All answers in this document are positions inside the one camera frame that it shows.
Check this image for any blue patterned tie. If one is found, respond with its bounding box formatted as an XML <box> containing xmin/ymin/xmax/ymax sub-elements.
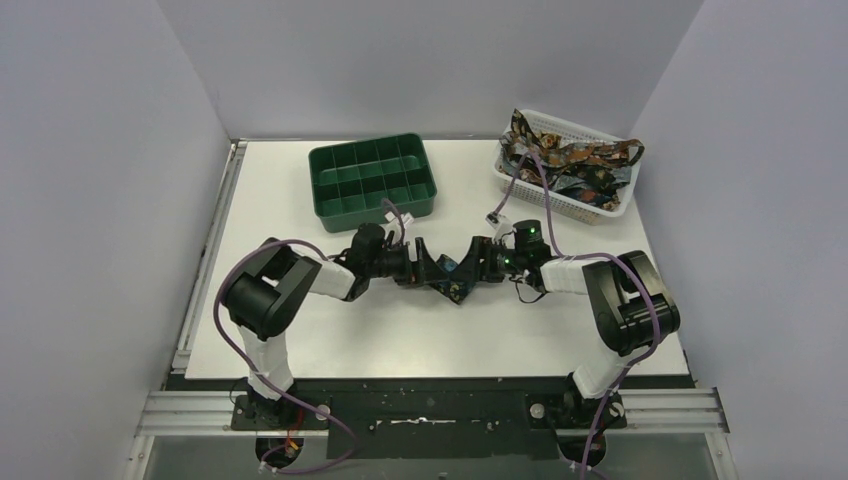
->
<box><xmin>429</xmin><ymin>254</ymin><xmax>475</xmax><ymax>305</ymax></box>

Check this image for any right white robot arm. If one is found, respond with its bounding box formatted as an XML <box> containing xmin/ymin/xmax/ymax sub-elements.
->
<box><xmin>448</xmin><ymin>220</ymin><xmax>680</xmax><ymax>399</ymax></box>

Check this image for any pile of patterned ties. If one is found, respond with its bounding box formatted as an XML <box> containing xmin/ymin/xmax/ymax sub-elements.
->
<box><xmin>496</xmin><ymin>109</ymin><xmax>645</xmax><ymax>212</ymax></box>

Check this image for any white plastic basket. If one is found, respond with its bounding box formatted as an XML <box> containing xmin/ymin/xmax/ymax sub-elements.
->
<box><xmin>493</xmin><ymin>109</ymin><xmax>645</xmax><ymax>225</ymax></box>

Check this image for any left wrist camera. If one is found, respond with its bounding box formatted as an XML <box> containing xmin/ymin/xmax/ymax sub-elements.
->
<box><xmin>383</xmin><ymin>212</ymin><xmax>415</xmax><ymax>244</ymax></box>

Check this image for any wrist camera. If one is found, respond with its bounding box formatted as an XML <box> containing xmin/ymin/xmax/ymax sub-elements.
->
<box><xmin>485</xmin><ymin>212</ymin><xmax>514</xmax><ymax>243</ymax></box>
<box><xmin>383</xmin><ymin>212</ymin><xmax>415</xmax><ymax>244</ymax></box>

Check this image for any green compartment tray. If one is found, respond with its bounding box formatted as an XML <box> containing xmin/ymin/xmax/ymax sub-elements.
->
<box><xmin>308</xmin><ymin>133</ymin><xmax>438</xmax><ymax>233</ymax></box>

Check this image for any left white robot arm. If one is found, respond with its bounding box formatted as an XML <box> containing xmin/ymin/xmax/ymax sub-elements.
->
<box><xmin>216</xmin><ymin>223</ymin><xmax>449</xmax><ymax>430</ymax></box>

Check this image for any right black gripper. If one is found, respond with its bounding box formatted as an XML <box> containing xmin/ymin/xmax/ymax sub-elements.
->
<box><xmin>451</xmin><ymin>236</ymin><xmax>528</xmax><ymax>284</ymax></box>

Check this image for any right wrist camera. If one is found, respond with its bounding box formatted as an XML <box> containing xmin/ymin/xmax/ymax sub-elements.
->
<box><xmin>485</xmin><ymin>212</ymin><xmax>514</xmax><ymax>243</ymax></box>

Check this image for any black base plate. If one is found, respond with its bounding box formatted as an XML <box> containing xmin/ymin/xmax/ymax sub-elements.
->
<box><xmin>165</xmin><ymin>376</ymin><xmax>694</xmax><ymax>468</ymax></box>

